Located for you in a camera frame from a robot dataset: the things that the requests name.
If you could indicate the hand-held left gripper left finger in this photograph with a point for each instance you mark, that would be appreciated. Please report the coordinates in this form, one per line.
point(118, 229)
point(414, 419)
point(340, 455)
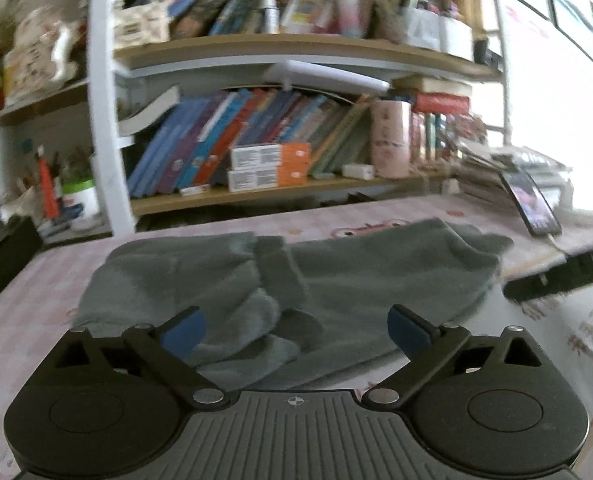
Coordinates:
point(184, 332)

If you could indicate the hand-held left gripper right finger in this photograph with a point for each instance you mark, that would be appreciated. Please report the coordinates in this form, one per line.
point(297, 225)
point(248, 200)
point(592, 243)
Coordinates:
point(407, 332)

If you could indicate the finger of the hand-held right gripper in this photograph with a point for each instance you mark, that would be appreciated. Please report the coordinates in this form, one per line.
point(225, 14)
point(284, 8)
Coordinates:
point(534, 287)

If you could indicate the grey hoodie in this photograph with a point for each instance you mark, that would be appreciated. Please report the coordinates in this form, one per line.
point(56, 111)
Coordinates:
point(351, 280)

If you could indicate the black smartphone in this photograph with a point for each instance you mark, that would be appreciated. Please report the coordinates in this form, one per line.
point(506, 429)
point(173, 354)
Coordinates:
point(531, 205)

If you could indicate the stack of magazines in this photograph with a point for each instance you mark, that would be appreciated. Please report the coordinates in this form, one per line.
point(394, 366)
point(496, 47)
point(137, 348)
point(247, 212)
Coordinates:
point(481, 180)

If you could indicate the small red white box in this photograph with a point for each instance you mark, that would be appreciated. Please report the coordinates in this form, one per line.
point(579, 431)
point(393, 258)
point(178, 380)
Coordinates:
point(194, 190)

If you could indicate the white jar green lid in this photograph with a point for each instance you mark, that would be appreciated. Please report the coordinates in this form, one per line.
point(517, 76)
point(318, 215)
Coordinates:
point(81, 205)

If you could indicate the small white charger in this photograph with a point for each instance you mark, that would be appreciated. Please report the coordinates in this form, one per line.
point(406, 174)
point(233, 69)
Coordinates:
point(357, 171)

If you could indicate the white orange medicine box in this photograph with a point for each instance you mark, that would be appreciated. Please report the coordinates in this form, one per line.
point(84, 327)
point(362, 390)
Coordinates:
point(271, 156)
point(269, 179)

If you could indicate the row of upright thin books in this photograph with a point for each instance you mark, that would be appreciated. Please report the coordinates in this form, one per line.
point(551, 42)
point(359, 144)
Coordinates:
point(441, 135)

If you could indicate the black box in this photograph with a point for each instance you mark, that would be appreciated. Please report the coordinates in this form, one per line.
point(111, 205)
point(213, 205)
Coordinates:
point(6, 265)

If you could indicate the pink printed cylinder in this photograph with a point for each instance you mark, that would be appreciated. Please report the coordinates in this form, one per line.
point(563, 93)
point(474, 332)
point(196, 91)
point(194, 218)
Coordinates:
point(390, 140)

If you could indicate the bundle of pencils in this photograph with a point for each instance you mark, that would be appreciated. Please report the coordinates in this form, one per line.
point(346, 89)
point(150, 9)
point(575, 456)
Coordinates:
point(74, 165)

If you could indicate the red tassel pen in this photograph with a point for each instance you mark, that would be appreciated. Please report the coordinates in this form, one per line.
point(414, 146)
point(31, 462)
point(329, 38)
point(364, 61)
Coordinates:
point(47, 185)

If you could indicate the row of colourful leaning books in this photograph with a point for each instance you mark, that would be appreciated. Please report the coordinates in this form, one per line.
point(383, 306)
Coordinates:
point(236, 130)

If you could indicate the thick lying book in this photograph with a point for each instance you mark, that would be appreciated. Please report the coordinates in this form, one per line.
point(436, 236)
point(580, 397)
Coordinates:
point(149, 115)

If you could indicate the white bookshelf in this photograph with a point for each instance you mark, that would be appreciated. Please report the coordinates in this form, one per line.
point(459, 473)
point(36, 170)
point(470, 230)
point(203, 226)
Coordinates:
point(107, 110)

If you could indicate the white pen holder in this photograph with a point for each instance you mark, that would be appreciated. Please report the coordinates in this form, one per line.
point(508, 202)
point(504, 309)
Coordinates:
point(446, 35)

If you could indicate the white flat desk lamp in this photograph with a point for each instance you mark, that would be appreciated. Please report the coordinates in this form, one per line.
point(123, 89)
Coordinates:
point(326, 77)

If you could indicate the floral ceramic figurine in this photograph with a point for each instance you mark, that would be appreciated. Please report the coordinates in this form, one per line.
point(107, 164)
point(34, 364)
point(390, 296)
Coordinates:
point(39, 55)

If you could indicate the white quilted handbag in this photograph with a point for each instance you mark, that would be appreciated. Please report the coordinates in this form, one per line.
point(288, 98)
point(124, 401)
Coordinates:
point(141, 20)

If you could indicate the tall pink bottle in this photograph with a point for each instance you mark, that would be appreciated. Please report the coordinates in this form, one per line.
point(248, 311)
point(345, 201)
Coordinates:
point(352, 10)

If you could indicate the white spray bottle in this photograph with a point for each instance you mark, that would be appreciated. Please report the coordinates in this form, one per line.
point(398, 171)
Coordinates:
point(271, 12)

